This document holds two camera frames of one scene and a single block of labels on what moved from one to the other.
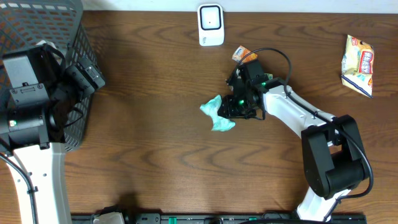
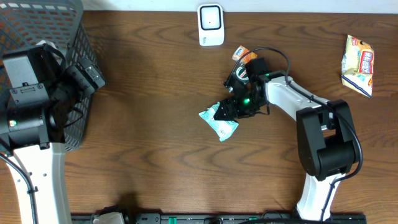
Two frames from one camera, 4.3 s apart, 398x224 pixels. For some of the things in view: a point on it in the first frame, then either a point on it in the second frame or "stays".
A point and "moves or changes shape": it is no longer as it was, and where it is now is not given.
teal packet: [211, 108] moves or changes shape
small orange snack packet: [240, 52] stays
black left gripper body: [49, 94] stays
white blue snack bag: [357, 70] stays
